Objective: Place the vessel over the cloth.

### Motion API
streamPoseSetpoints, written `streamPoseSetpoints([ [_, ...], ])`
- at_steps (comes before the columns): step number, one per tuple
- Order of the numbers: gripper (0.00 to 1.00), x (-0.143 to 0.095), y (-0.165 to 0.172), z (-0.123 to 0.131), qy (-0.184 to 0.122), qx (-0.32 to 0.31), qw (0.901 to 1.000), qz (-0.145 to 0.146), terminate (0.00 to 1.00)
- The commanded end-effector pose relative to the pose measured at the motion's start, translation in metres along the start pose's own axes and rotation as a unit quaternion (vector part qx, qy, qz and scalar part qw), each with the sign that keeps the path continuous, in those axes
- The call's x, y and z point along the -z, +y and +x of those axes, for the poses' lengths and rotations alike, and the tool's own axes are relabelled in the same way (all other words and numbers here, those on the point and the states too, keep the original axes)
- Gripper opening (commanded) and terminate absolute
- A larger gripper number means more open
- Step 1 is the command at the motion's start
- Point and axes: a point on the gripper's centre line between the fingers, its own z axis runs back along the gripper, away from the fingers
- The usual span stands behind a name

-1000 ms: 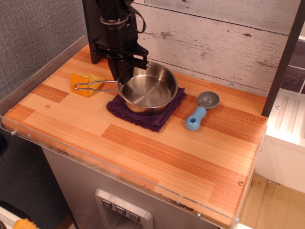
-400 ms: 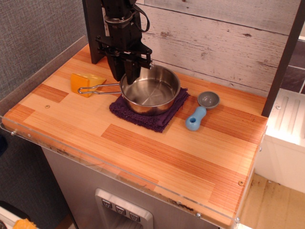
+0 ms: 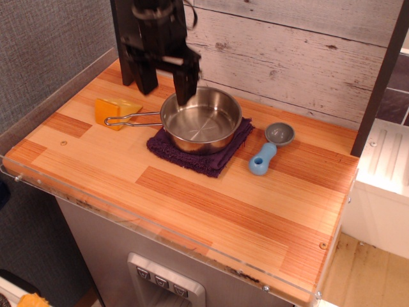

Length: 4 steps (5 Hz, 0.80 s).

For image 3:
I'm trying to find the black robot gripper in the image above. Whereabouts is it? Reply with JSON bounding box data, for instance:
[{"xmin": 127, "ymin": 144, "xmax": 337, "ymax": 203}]
[{"xmin": 127, "ymin": 12, "xmax": 201, "ymax": 106}]

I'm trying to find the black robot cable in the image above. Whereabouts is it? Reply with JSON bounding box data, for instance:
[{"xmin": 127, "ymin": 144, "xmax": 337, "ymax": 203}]
[{"xmin": 183, "ymin": 0, "xmax": 198, "ymax": 31}]

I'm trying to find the white ridged side cabinet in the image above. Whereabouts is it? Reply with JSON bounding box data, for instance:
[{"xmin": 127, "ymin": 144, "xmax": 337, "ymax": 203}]
[{"xmin": 341, "ymin": 120, "xmax": 408, "ymax": 258}]

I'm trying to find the grey scoop with blue handle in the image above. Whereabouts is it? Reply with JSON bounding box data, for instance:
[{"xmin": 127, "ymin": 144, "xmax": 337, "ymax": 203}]
[{"xmin": 249, "ymin": 122, "xmax": 295, "ymax": 176}]

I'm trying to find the dark right shelf post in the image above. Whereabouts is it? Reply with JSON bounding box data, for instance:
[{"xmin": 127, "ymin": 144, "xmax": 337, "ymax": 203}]
[{"xmin": 350, "ymin": 0, "xmax": 408, "ymax": 157}]

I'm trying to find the silver dispenser panel with buttons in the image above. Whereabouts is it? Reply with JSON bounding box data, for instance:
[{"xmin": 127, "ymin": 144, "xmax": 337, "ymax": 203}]
[{"xmin": 127, "ymin": 253, "xmax": 206, "ymax": 307}]

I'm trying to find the clear acrylic table edge guard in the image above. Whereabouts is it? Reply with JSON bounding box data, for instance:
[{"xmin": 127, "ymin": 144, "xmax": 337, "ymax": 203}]
[{"xmin": 4, "ymin": 150, "xmax": 357, "ymax": 306}]

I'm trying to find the orange cloth at corner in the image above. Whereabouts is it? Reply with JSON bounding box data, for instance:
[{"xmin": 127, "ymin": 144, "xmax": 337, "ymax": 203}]
[{"xmin": 17, "ymin": 293, "xmax": 50, "ymax": 307}]

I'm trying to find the yellow cheese wedge toy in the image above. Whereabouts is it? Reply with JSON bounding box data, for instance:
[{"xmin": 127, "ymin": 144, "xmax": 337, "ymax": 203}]
[{"xmin": 95, "ymin": 98, "xmax": 143, "ymax": 131}]

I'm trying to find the stainless steel pot with handle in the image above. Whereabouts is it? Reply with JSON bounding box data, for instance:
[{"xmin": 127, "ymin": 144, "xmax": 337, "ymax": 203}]
[{"xmin": 104, "ymin": 86, "xmax": 242, "ymax": 155}]

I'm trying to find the purple folded cloth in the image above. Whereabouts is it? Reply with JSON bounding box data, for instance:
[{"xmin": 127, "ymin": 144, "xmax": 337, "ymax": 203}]
[{"xmin": 146, "ymin": 118, "xmax": 254, "ymax": 178}]

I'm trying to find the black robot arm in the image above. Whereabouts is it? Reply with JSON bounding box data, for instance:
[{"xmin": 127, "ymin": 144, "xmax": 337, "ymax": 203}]
[{"xmin": 120, "ymin": 1, "xmax": 201, "ymax": 106}]

